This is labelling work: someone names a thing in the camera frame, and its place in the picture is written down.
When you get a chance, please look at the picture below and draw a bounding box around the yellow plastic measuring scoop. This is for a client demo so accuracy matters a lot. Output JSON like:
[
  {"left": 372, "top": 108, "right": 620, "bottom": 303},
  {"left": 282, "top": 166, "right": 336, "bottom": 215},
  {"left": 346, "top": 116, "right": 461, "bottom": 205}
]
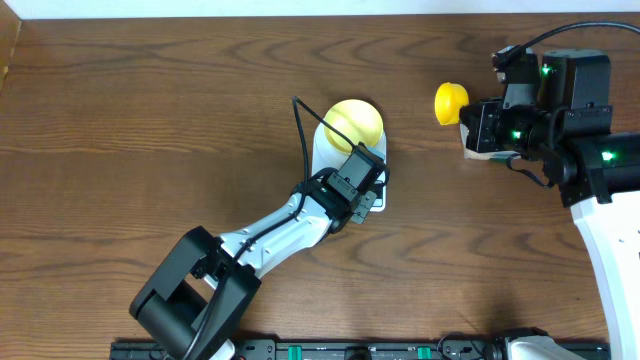
[{"left": 434, "top": 82, "right": 469, "bottom": 125}]

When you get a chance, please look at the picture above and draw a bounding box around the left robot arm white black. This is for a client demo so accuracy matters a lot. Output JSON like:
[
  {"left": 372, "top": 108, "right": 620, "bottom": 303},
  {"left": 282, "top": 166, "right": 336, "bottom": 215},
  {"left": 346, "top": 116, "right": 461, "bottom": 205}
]
[{"left": 129, "top": 144, "right": 389, "bottom": 359}]

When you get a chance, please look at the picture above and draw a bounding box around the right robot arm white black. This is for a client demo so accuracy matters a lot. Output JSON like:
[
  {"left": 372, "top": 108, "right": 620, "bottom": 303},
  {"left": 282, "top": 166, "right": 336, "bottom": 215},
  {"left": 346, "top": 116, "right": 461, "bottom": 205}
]
[{"left": 459, "top": 47, "right": 639, "bottom": 359}]

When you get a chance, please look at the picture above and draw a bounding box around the white digital kitchen scale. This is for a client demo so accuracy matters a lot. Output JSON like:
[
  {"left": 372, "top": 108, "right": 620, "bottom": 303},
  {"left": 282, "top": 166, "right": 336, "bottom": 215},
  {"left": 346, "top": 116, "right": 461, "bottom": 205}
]
[{"left": 311, "top": 124, "right": 387, "bottom": 212}]

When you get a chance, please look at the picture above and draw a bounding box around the pale yellow plastic bowl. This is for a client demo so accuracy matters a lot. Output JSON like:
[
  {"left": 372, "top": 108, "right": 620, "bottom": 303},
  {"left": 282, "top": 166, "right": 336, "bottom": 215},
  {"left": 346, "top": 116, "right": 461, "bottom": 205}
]
[{"left": 324, "top": 99, "right": 384, "bottom": 147}]

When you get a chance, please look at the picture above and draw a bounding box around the clear container of soybeans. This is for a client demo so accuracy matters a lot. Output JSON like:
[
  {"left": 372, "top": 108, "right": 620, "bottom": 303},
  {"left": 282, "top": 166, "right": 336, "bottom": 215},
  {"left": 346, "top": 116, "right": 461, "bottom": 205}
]
[{"left": 460, "top": 124, "right": 514, "bottom": 161}]

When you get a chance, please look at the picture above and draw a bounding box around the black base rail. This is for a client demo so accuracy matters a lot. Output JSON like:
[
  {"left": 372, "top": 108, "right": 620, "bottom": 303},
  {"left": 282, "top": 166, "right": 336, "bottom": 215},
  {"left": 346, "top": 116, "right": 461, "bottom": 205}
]
[{"left": 109, "top": 337, "right": 612, "bottom": 360}]

